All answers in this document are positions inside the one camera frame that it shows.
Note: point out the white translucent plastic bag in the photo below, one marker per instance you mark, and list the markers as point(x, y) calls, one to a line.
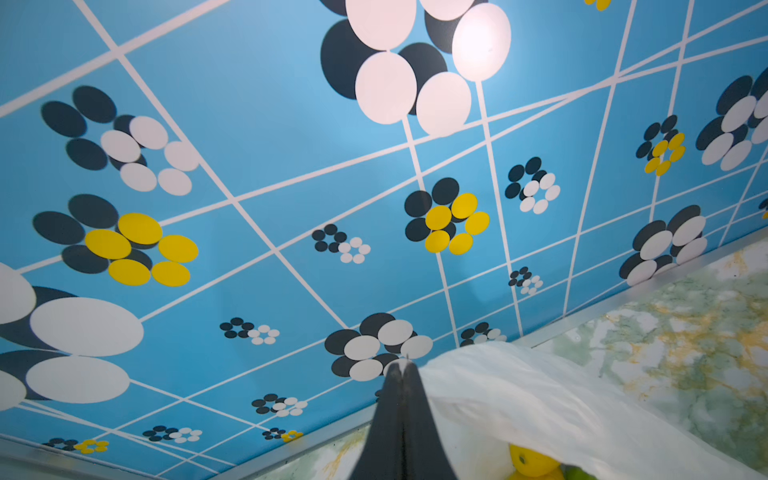
point(485, 398)

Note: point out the yellow lemon fruit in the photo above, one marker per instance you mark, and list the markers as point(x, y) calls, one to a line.
point(531, 465)

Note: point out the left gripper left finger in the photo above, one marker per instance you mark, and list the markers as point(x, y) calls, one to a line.
point(382, 455)

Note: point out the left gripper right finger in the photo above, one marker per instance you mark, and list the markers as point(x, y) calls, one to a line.
point(423, 453)

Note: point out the green fruit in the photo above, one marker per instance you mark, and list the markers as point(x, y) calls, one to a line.
point(573, 472)

